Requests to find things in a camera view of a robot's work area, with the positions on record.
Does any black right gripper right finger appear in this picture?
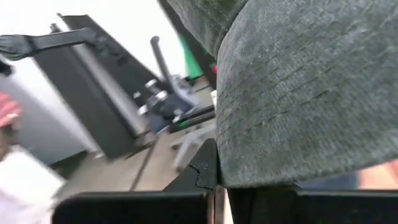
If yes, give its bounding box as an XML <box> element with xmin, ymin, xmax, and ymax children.
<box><xmin>228</xmin><ymin>185</ymin><xmax>398</xmax><ymax>224</ymax></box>

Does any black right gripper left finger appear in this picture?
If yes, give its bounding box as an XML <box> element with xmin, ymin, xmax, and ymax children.
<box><xmin>52</xmin><ymin>138</ymin><xmax>218</xmax><ymax>224</ymax></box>

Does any faded blue denim cap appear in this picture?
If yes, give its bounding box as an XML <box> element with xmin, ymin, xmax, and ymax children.
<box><xmin>295</xmin><ymin>172</ymin><xmax>361</xmax><ymax>191</ymax></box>

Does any faded green cap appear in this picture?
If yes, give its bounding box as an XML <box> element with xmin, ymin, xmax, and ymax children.
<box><xmin>166</xmin><ymin>0</ymin><xmax>398</xmax><ymax>190</ymax></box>

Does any white chair base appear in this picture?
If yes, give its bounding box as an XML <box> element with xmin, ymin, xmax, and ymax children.
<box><xmin>169</xmin><ymin>124</ymin><xmax>218</xmax><ymax>174</ymax></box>

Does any grey metal equipment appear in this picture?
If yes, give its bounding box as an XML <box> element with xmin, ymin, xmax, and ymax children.
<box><xmin>133</xmin><ymin>35</ymin><xmax>217</xmax><ymax>135</ymax></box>

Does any tall black panel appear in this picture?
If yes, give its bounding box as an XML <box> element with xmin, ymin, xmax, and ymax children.
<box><xmin>32</xmin><ymin>14</ymin><xmax>162</xmax><ymax>161</ymax></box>

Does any person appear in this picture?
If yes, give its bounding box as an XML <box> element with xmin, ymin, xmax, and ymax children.
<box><xmin>0</xmin><ymin>90</ymin><xmax>68</xmax><ymax>224</ymax></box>

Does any green panel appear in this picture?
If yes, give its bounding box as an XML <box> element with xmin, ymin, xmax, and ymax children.
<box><xmin>177</xmin><ymin>34</ymin><xmax>205</xmax><ymax>79</ymax></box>

